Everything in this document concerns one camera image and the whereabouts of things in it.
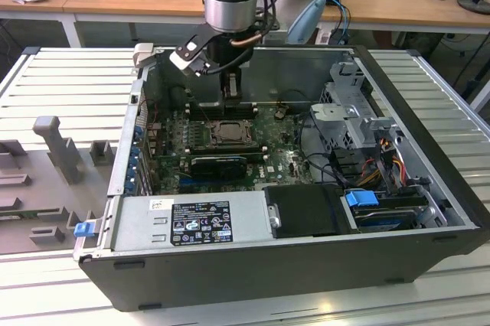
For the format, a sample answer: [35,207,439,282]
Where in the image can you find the black cable loop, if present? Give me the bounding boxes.
[297,111,346,186]

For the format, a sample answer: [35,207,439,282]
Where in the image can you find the blue disk carrier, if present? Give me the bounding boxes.
[344,190,379,211]

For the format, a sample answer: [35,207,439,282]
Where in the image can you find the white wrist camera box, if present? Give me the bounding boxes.
[168,32,214,77]

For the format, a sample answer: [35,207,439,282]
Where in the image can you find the green RAM stick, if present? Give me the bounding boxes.
[0,209,42,223]

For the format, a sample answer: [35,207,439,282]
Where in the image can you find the pale blue teach pendant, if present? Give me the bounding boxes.
[286,0,328,46]

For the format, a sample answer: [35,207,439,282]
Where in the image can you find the gray case release handle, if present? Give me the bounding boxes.
[132,43,156,75]

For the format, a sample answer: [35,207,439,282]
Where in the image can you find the blue case latch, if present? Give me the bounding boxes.
[74,221,95,239]

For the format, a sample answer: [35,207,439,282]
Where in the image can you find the black RAM slot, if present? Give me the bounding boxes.
[187,142,262,150]
[190,102,256,112]
[187,148,268,156]
[191,110,256,121]

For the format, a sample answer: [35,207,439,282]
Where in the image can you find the silver metal drive cage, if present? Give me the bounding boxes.
[309,60,400,152]

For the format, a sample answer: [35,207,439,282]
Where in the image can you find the green motherboard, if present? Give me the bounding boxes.
[152,103,321,196]

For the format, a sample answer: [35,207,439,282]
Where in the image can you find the hard disk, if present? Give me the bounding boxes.
[354,207,419,234]

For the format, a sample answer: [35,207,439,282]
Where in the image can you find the yellow red wire bundle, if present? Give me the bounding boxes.
[359,149,407,186]

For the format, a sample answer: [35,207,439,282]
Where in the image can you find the blue expansion slot clips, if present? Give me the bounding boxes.
[127,122,145,194]

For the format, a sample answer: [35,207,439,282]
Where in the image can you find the metal socket cover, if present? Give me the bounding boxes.
[209,121,256,148]

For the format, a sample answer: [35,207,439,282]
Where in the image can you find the black open PC case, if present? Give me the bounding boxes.
[72,43,490,314]

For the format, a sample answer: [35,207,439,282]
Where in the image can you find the black graphics card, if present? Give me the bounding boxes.
[190,155,249,181]

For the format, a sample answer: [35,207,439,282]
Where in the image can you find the gray parts rack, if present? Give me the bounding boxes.
[0,115,120,256]

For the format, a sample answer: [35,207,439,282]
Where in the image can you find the blue cable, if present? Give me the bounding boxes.
[325,0,352,47]

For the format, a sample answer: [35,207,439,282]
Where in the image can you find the silver power supply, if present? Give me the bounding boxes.
[109,194,276,253]

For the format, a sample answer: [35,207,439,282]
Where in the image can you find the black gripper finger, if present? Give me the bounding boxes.
[234,69,245,103]
[220,69,231,103]

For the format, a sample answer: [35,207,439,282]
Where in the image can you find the CPU socket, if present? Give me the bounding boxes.
[208,120,256,148]

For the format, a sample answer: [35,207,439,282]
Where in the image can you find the black plastic drive cover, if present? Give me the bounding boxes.
[263,184,360,240]

